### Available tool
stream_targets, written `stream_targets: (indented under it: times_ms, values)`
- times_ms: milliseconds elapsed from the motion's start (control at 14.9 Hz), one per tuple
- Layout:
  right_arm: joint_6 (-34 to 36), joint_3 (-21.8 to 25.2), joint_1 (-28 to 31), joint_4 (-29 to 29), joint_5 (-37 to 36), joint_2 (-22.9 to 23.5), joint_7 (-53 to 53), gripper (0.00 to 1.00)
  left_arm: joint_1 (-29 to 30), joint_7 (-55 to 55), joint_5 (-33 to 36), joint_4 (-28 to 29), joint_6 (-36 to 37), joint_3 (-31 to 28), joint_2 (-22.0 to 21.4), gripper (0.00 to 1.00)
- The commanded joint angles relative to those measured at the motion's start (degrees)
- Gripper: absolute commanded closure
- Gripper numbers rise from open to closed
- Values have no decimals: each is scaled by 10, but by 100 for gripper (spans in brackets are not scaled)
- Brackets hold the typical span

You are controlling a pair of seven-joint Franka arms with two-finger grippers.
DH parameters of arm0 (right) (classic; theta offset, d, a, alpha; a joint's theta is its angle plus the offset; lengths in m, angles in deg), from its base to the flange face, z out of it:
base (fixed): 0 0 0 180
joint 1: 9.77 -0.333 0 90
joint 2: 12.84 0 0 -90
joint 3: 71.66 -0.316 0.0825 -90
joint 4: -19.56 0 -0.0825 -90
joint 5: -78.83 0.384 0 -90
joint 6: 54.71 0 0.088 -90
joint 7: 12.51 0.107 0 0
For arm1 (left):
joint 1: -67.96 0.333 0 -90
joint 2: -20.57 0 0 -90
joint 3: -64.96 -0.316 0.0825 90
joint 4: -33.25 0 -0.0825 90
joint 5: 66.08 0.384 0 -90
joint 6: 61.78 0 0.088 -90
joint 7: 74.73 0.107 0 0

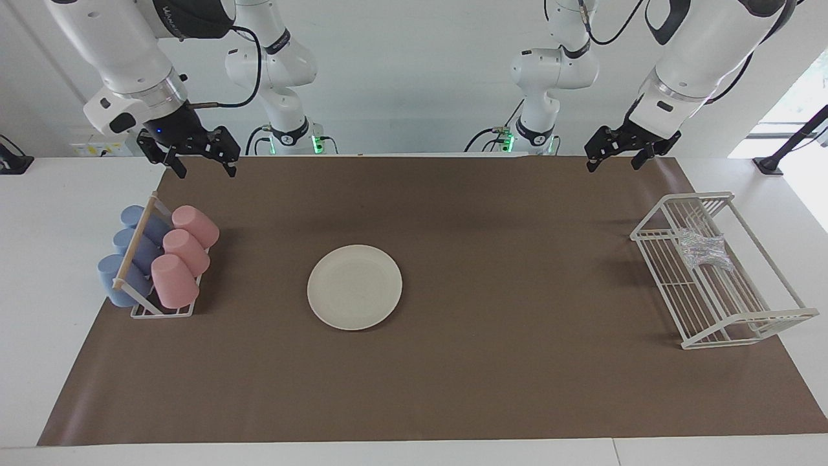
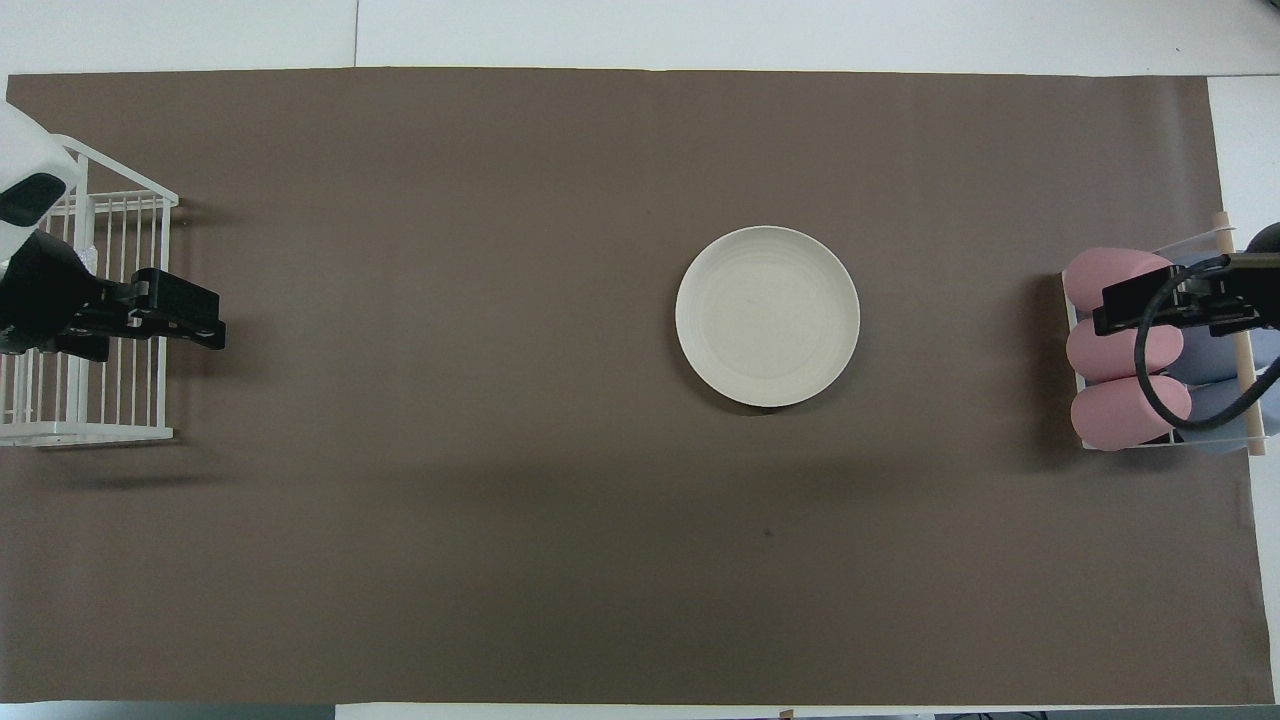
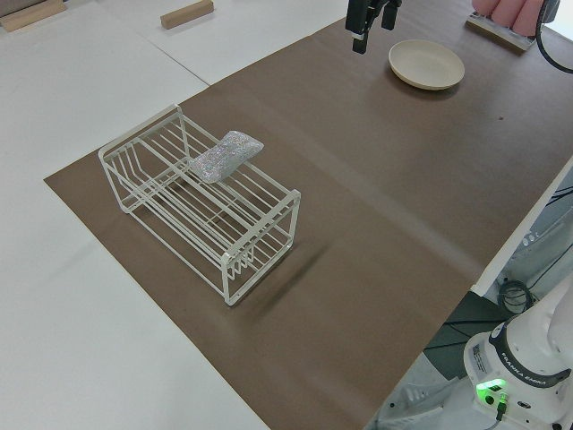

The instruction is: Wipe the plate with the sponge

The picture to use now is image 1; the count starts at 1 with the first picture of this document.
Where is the black mounting stand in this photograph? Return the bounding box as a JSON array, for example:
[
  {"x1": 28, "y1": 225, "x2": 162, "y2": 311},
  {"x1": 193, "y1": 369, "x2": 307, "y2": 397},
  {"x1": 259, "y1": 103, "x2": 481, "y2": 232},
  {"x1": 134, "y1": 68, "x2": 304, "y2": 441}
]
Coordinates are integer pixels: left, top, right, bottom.
[{"x1": 752, "y1": 104, "x2": 828, "y2": 175}]

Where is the blue plastic cup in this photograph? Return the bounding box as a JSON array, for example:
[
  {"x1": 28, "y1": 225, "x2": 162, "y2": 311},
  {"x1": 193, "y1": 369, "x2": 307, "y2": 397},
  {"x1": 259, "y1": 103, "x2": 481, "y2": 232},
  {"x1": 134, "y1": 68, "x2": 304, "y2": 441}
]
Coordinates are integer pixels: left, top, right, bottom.
[
  {"x1": 113, "y1": 228, "x2": 162, "y2": 272},
  {"x1": 97, "y1": 254, "x2": 156, "y2": 308},
  {"x1": 120, "y1": 205, "x2": 172, "y2": 245}
]

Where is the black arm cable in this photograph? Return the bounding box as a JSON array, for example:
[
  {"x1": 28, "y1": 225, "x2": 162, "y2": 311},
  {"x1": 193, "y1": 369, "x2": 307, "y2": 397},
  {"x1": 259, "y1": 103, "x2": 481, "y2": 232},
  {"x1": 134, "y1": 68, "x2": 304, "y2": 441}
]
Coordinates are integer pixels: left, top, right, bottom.
[
  {"x1": 191, "y1": 25, "x2": 263, "y2": 109},
  {"x1": 578, "y1": 0, "x2": 756, "y2": 104}
]

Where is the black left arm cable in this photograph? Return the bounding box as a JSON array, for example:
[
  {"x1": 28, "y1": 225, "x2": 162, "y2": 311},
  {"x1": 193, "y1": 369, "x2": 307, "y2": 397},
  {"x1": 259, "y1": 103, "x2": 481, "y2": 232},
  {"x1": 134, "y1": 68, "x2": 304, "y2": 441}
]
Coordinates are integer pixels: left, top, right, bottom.
[{"x1": 578, "y1": 0, "x2": 756, "y2": 104}]

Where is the black base cable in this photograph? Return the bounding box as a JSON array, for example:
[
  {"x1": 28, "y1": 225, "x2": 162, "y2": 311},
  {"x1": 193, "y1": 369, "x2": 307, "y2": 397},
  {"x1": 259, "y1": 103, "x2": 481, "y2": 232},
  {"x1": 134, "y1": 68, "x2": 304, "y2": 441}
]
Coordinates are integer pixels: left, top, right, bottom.
[
  {"x1": 464, "y1": 127, "x2": 512, "y2": 153},
  {"x1": 245, "y1": 125, "x2": 272, "y2": 156}
]

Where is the brown table mat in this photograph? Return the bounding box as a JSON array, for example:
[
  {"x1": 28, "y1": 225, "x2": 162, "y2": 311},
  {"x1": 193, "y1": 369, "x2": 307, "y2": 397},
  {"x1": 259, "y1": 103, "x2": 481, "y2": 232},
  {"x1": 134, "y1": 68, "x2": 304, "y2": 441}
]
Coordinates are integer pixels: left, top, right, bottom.
[{"x1": 37, "y1": 155, "x2": 828, "y2": 447}]

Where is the white wall socket box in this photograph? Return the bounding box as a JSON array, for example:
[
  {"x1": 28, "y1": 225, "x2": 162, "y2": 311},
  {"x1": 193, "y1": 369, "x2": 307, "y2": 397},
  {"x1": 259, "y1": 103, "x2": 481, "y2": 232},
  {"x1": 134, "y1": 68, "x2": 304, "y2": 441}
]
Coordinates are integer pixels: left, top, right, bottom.
[{"x1": 68, "y1": 131, "x2": 140, "y2": 157}]

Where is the white wire dish rack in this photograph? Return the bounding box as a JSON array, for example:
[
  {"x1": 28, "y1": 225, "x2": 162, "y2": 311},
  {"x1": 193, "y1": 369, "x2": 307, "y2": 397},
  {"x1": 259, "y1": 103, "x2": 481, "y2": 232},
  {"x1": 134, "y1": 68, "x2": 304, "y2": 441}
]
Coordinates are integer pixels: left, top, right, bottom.
[{"x1": 629, "y1": 191, "x2": 820, "y2": 350}]

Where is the cream round plate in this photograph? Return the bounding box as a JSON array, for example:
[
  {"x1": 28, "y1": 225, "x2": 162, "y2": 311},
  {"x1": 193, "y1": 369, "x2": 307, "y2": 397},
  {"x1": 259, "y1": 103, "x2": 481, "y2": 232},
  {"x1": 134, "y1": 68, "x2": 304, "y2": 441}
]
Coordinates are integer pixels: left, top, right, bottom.
[{"x1": 307, "y1": 244, "x2": 403, "y2": 331}]

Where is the cup rack with wooden handle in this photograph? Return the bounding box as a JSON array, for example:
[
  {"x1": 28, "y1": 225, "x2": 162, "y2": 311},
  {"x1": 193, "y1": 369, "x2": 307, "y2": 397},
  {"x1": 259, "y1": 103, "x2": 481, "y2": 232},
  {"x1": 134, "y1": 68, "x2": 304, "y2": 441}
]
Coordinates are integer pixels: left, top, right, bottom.
[{"x1": 111, "y1": 192, "x2": 211, "y2": 318}]

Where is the black table clamp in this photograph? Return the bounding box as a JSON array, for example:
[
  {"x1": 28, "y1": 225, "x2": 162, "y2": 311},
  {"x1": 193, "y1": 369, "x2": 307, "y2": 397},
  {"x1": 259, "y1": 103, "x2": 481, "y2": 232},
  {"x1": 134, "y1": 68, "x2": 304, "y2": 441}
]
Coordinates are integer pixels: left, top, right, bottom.
[{"x1": 0, "y1": 134, "x2": 34, "y2": 175}]

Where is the silver glitter sponge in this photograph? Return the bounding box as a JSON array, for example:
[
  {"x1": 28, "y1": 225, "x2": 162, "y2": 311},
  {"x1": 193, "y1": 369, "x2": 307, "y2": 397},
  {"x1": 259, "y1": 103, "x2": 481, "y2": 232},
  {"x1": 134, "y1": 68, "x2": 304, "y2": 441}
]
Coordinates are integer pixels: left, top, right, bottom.
[{"x1": 676, "y1": 228, "x2": 735, "y2": 272}]

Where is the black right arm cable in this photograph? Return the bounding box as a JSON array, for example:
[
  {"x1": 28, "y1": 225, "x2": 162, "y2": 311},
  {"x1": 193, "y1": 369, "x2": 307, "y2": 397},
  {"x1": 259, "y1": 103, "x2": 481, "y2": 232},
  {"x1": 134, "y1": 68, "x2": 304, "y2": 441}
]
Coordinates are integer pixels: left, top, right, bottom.
[{"x1": 191, "y1": 25, "x2": 263, "y2": 109}]

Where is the pink plastic cup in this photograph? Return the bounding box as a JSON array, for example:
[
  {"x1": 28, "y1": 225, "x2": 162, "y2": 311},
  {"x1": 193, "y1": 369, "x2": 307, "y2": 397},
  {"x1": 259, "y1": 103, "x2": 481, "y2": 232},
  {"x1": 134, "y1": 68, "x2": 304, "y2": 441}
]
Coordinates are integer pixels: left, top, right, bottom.
[
  {"x1": 150, "y1": 254, "x2": 200, "y2": 309},
  {"x1": 162, "y1": 228, "x2": 211, "y2": 278},
  {"x1": 171, "y1": 205, "x2": 220, "y2": 250}
]

